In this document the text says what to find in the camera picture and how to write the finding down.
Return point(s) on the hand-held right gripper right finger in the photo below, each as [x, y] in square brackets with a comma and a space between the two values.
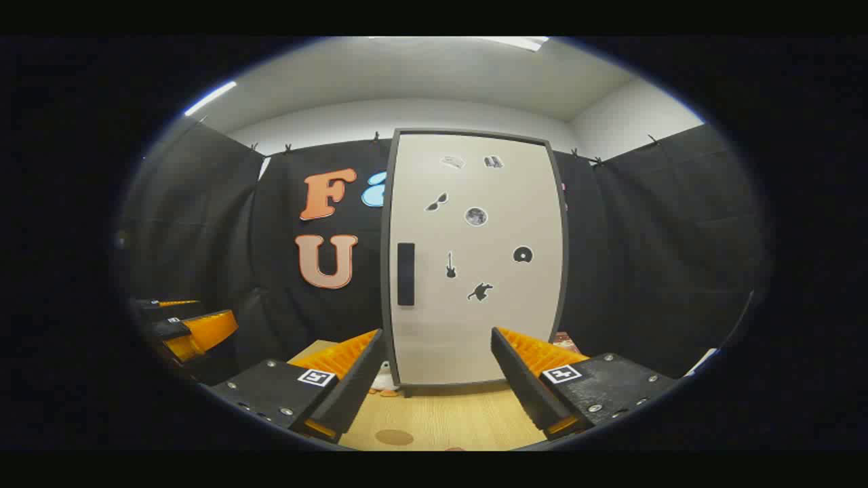
[519, 379]

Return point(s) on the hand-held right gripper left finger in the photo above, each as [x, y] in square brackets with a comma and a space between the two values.
[352, 390]

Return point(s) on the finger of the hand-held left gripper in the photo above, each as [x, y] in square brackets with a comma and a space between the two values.
[203, 332]
[169, 312]

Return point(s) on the brown round coaster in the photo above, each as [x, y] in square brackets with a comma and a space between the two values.
[394, 437]

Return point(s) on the grey cabinet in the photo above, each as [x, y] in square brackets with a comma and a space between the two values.
[386, 318]

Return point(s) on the penguin plush toy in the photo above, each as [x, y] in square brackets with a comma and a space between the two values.
[384, 371]

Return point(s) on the brown cover book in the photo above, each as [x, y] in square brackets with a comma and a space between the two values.
[564, 340]

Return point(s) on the black backdrop cloth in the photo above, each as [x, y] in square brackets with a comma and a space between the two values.
[678, 237]

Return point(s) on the long ceiling light strip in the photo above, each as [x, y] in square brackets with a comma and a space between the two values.
[210, 98]

